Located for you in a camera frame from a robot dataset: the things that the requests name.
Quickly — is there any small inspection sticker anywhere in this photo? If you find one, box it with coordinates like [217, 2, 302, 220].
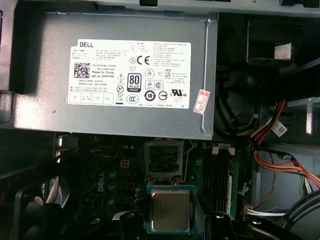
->
[192, 87, 211, 116]

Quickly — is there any white barcode wire tag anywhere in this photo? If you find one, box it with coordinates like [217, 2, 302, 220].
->
[271, 119, 288, 137]

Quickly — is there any thick black cable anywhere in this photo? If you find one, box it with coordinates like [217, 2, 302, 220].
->
[279, 189, 320, 236]

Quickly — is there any white Dell rating label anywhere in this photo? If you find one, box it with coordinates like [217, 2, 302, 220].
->
[66, 38, 192, 110]

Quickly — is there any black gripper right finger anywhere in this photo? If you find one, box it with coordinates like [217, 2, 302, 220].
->
[194, 192, 303, 240]

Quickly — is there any white wire bundle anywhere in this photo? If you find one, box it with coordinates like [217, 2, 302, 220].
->
[243, 203, 287, 221]

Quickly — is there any silver topped CPU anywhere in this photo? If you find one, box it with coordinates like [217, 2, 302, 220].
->
[146, 184, 197, 235]

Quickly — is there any metal socket cover frame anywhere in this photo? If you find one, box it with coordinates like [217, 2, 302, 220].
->
[144, 140, 185, 185]

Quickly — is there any black RAM slot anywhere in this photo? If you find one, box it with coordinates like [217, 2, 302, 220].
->
[219, 151, 229, 213]
[202, 149, 212, 201]
[211, 147, 221, 213]

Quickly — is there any green RAM stick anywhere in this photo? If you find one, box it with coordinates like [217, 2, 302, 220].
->
[228, 147, 238, 216]

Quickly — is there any black bracket silver sticker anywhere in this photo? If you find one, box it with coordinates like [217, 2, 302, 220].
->
[246, 19, 305, 65]

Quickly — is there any black PC case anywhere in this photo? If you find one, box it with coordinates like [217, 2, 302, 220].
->
[0, 0, 320, 240]

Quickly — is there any thin wire locking lever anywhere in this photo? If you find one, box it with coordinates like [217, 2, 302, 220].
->
[183, 139, 197, 183]

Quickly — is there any grey power supply box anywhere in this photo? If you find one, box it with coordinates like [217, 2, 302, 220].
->
[9, 11, 218, 141]

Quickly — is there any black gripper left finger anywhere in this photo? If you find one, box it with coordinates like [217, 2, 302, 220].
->
[51, 190, 149, 240]

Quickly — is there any black case fan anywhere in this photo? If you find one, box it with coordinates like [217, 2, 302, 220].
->
[13, 172, 76, 240]

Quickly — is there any red orange yellow wire bundle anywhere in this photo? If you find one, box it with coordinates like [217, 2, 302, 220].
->
[248, 99, 320, 201]

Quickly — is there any green Dell motherboard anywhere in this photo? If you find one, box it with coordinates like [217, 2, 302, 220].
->
[53, 133, 253, 240]

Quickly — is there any silver drive bay cage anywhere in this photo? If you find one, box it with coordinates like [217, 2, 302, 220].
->
[268, 96, 320, 137]

